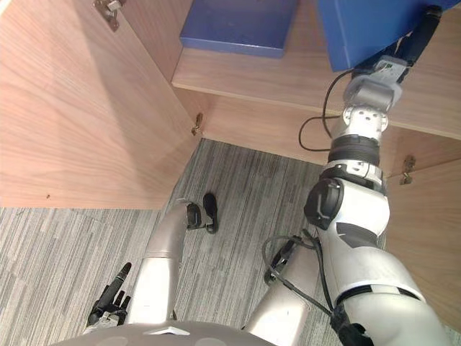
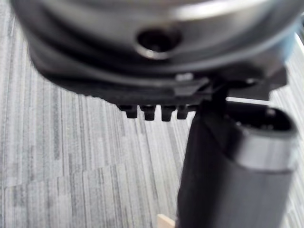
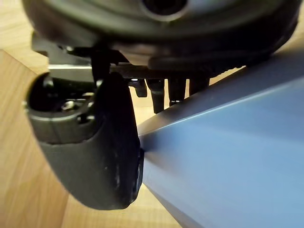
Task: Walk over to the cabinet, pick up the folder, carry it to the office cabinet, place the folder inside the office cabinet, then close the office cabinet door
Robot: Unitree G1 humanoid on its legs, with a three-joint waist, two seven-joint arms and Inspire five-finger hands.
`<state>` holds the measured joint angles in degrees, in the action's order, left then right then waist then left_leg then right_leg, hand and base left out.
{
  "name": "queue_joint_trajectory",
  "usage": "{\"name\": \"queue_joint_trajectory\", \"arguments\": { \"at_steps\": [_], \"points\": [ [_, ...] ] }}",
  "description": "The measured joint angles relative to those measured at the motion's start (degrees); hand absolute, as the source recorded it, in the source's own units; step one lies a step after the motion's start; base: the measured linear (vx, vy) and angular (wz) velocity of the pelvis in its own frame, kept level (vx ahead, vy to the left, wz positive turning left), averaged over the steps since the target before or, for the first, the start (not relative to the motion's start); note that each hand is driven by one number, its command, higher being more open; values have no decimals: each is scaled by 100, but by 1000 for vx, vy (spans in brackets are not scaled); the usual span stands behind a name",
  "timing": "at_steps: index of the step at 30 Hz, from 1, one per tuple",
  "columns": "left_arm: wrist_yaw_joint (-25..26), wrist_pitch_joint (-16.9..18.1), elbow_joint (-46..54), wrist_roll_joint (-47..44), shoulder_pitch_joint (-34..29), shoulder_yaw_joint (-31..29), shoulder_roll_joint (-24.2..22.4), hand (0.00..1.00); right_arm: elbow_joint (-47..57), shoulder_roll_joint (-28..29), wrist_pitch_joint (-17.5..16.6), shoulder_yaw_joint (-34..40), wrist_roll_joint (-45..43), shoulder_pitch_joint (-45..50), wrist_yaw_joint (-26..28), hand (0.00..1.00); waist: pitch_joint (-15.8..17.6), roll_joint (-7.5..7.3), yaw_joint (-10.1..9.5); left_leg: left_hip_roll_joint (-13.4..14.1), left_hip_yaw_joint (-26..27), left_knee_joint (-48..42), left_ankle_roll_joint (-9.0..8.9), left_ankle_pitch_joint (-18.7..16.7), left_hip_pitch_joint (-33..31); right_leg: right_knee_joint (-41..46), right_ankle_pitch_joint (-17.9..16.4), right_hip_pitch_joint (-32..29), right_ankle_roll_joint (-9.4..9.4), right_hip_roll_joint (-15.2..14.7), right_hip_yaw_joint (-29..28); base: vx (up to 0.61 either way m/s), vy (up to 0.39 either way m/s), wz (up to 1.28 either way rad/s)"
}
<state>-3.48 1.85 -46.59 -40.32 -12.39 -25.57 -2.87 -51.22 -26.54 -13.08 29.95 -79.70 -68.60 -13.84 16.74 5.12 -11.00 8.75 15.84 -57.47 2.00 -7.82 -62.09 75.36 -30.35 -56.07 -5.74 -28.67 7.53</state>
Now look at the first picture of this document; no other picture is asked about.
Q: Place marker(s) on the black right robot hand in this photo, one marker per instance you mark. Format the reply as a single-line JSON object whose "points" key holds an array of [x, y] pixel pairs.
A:
{"points": [[419, 39]]}

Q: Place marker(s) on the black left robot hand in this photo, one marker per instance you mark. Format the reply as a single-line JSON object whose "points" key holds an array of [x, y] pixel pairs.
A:
{"points": [[111, 295]]}

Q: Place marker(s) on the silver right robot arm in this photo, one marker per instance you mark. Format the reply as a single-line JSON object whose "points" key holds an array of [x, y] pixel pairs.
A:
{"points": [[360, 223]]}

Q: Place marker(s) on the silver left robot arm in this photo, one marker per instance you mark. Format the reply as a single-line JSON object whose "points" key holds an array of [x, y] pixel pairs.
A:
{"points": [[102, 322]]}

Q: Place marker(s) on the metal door hinge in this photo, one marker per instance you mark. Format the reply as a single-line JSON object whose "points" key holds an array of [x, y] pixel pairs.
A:
{"points": [[408, 169], [109, 11], [197, 124]]}

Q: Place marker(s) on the wooden cabinet shelf board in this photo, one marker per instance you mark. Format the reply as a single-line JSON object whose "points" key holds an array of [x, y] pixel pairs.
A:
{"points": [[252, 79]]}

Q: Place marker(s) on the wooden office cabinet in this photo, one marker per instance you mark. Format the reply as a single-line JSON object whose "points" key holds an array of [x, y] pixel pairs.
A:
{"points": [[259, 115]]}

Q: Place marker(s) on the wooden left cabinet door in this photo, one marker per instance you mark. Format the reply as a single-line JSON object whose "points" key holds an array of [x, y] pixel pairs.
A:
{"points": [[72, 108]]}

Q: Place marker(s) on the wooden cabinet door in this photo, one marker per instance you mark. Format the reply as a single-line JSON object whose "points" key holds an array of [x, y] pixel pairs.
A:
{"points": [[72, 108], [425, 234]]}

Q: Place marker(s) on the wooden right cabinet door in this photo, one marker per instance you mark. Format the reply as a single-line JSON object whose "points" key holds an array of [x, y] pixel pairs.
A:
{"points": [[425, 234]]}

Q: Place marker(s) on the silver left robot leg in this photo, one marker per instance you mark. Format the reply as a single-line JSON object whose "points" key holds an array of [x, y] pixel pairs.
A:
{"points": [[158, 270]]}

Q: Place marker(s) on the silver robot leg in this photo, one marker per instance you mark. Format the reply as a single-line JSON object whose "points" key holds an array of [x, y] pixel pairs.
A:
{"points": [[158, 270], [284, 302]]}

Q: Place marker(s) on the grey robot torso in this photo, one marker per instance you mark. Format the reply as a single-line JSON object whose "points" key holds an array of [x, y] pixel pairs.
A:
{"points": [[162, 337]]}

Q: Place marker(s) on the dark left robot foot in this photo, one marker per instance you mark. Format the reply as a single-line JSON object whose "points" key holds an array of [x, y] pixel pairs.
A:
{"points": [[210, 212]]}

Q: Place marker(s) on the silver right robot leg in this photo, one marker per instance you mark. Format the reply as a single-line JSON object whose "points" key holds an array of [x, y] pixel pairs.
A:
{"points": [[284, 302]]}

